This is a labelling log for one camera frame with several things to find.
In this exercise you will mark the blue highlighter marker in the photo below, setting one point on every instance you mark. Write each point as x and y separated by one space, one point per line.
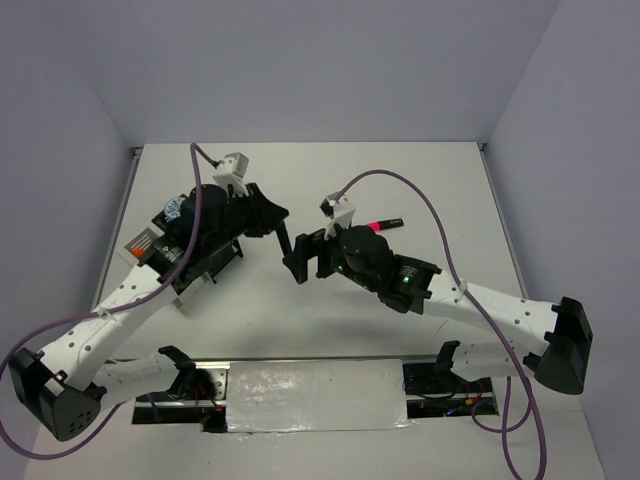
283 239

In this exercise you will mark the silver taped front panel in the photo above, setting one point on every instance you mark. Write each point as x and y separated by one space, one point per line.
316 396

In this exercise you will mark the white slotted organizer box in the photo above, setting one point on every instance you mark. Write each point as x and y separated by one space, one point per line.
142 245

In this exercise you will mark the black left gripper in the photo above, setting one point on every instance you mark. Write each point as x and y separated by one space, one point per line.
265 214

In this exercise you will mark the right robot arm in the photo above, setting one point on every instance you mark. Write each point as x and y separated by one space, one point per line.
549 342

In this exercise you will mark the black slotted organizer box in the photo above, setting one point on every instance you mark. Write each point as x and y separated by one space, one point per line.
217 248

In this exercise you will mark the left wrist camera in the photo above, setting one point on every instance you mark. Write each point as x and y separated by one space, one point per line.
230 172

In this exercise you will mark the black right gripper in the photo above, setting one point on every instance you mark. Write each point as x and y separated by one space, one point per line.
306 246

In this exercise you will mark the blue slime jar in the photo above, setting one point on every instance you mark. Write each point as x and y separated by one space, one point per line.
172 209

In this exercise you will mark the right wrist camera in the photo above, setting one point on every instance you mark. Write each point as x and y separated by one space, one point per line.
339 211

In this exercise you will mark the pink highlighter marker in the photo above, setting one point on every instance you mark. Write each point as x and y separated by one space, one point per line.
382 225

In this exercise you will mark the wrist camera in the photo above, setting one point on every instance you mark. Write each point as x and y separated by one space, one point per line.
339 211
230 172

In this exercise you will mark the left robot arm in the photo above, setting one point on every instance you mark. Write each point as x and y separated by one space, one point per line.
67 383

